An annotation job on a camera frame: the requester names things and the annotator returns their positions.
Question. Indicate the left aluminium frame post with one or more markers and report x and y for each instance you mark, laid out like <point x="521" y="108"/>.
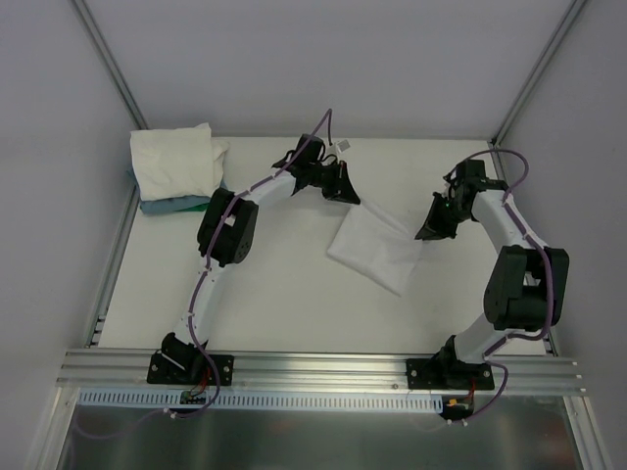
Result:
<point x="111" y="66"/>

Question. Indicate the folded blue t shirt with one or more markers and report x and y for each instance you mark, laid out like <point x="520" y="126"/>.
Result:
<point x="171" y="205"/>

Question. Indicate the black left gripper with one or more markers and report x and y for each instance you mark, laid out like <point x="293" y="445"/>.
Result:
<point x="334" y="177"/>

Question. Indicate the aluminium frame post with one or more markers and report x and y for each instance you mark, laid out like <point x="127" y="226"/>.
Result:
<point x="566" y="23"/>
<point x="111" y="66"/>

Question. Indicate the folded white t shirt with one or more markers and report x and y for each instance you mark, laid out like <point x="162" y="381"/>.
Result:
<point x="173" y="163"/>

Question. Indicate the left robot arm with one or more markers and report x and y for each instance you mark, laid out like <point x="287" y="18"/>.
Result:
<point x="225" y="237"/>

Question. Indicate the white t shirt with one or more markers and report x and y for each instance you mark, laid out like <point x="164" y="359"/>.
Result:
<point x="377" y="246"/>
<point x="173" y="163"/>

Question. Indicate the right aluminium frame post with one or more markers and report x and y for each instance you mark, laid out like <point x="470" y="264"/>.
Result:
<point x="566" y="23"/>

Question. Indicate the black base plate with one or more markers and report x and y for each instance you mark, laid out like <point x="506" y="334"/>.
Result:
<point x="220" y="367"/>
<point x="436" y="374"/>

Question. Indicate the aluminium front rail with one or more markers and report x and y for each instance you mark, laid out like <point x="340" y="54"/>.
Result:
<point x="321" y="372"/>

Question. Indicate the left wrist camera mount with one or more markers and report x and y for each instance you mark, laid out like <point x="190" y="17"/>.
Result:
<point x="338" y="148"/>

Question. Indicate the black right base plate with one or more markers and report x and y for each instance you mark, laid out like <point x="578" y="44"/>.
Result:
<point x="436" y="374"/>

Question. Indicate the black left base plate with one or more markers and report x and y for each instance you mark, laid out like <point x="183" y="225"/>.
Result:
<point x="220" y="367"/>

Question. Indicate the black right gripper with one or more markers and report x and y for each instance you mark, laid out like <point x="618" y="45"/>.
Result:
<point x="445" y="212"/>

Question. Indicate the folded green t shirt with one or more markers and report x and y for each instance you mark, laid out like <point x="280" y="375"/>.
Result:
<point x="200" y="208"/>

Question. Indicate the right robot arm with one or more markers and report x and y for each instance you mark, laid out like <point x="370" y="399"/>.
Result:
<point x="524" y="295"/>

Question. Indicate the white slotted cable duct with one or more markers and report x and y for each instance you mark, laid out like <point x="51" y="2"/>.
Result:
<point x="249" y="400"/>

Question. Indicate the left side aluminium rail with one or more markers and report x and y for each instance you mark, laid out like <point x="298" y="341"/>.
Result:
<point x="112" y="268"/>

